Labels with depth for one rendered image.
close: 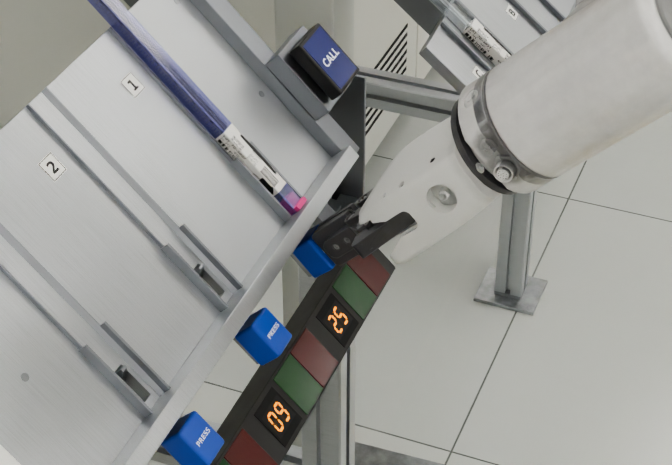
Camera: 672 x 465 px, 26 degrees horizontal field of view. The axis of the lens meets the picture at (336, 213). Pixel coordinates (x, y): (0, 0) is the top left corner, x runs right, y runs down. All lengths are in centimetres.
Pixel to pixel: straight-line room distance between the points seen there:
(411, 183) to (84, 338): 24
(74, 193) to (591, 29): 35
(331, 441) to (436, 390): 62
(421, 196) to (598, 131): 13
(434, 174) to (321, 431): 48
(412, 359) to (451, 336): 7
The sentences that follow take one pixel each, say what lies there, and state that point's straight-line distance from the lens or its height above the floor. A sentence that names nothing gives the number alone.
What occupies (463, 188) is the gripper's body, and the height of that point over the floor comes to 81.
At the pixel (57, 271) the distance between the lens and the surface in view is 93.
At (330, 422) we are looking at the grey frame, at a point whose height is 41.
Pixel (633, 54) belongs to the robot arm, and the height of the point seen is 93.
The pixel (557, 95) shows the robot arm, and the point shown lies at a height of 89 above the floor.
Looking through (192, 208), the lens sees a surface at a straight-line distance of 102.
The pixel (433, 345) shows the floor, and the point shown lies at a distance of 206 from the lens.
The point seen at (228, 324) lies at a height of 73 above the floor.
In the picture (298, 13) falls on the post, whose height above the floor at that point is 71.
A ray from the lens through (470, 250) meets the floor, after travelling 223.
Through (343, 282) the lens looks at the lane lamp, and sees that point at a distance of 111.
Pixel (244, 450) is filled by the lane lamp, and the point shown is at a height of 66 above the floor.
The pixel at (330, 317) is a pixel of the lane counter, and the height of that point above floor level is 66.
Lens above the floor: 137
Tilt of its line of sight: 36 degrees down
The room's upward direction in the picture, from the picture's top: straight up
